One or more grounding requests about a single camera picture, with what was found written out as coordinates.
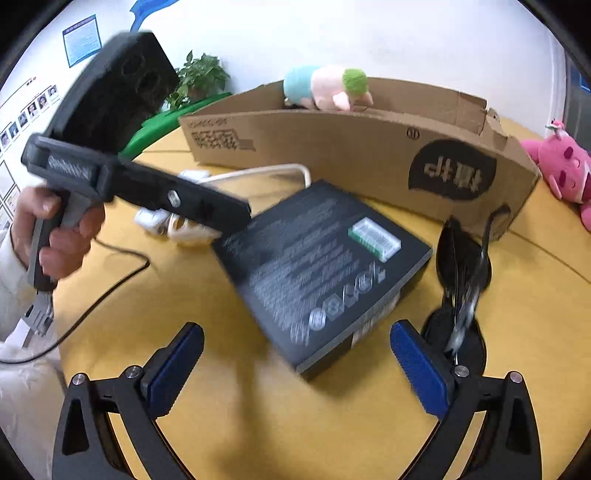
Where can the wall photo board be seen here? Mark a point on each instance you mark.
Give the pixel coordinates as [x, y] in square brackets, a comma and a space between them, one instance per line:
[23, 120]

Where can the black sunglasses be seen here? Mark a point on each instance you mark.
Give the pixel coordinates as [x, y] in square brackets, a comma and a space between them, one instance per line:
[450, 258]

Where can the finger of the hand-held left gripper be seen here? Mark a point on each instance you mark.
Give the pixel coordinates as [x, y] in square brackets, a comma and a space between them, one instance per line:
[184, 203]

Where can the glass door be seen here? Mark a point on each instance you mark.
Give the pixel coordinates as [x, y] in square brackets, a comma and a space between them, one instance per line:
[577, 115]

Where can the person's left hand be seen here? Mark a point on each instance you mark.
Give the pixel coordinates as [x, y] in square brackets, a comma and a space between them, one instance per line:
[69, 244]

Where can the pink plush toy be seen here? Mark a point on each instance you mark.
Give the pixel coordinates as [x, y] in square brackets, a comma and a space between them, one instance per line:
[561, 161]

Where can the teal and pink plush pig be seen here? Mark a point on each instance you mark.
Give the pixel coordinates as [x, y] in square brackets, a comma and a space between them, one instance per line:
[323, 85]

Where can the blue framed wall notice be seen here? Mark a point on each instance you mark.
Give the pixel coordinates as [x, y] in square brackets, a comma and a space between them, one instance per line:
[82, 41]

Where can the black product box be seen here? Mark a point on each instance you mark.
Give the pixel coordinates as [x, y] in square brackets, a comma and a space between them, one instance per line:
[300, 267]

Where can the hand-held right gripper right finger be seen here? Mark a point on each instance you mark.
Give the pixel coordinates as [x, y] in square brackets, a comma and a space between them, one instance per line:
[418, 369]

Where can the blue wall decal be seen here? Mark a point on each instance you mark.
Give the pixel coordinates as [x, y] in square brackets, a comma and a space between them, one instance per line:
[147, 11]

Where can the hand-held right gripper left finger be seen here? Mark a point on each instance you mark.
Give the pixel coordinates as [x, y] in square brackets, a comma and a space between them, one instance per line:
[178, 369]

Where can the large potted green plant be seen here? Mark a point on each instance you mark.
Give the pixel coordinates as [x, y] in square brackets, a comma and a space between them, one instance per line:
[203, 74]

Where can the person's white garment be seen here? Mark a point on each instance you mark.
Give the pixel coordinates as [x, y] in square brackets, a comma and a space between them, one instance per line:
[27, 406]

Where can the white power bank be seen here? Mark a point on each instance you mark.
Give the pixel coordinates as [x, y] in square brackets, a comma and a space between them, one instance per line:
[152, 219]

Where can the brown cardboard box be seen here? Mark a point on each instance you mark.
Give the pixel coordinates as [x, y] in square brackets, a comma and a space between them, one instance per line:
[346, 152]

